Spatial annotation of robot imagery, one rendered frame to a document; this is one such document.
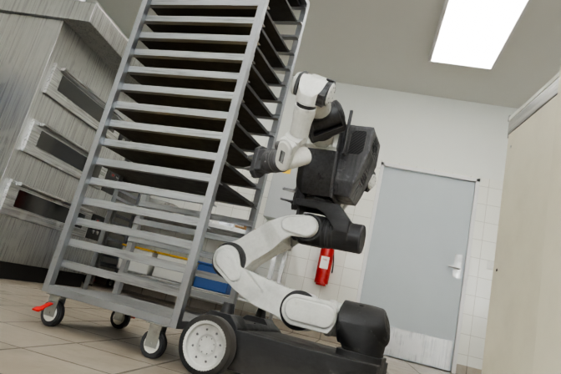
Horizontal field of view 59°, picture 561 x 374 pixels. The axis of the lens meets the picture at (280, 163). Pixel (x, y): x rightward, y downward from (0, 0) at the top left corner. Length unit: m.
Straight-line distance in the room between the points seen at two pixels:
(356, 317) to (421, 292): 3.86
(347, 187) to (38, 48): 2.74
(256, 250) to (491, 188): 4.29
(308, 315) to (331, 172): 0.54
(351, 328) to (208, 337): 0.50
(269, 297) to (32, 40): 2.80
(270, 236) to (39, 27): 2.69
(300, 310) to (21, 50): 2.95
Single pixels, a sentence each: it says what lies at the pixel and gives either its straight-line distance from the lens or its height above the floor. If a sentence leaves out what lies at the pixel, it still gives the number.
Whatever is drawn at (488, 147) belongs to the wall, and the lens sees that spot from 6.12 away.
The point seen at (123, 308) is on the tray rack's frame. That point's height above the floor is 0.14.
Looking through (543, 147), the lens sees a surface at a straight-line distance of 1.18.
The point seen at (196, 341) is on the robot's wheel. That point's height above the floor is 0.10.
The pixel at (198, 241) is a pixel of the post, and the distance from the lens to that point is 1.89.
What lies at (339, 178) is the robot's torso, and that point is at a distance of 1.93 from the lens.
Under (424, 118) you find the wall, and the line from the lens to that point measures 6.12.
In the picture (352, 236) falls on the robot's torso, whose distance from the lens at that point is 1.90.
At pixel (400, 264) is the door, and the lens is 5.69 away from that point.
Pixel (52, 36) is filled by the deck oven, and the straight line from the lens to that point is 4.02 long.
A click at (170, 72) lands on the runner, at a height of 1.14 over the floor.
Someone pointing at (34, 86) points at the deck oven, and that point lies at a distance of 3.89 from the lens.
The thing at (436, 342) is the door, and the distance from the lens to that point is 5.70.
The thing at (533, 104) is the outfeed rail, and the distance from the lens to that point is 1.33.
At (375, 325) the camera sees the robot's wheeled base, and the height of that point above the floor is 0.29.
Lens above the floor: 0.30
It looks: 15 degrees up
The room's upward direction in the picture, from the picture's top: 14 degrees clockwise
